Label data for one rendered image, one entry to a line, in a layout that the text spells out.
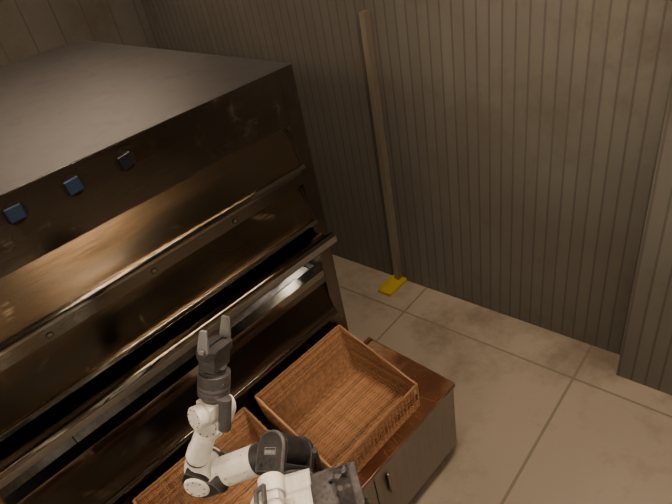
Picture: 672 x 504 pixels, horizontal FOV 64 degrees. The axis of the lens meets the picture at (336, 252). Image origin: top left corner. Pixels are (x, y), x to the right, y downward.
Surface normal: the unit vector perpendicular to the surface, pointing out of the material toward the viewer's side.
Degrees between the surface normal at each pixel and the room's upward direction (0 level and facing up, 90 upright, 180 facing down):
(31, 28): 90
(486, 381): 0
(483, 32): 90
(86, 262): 70
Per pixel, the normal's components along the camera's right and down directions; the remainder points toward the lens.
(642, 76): -0.63, 0.53
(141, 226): 0.62, 0.00
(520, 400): -0.17, -0.80
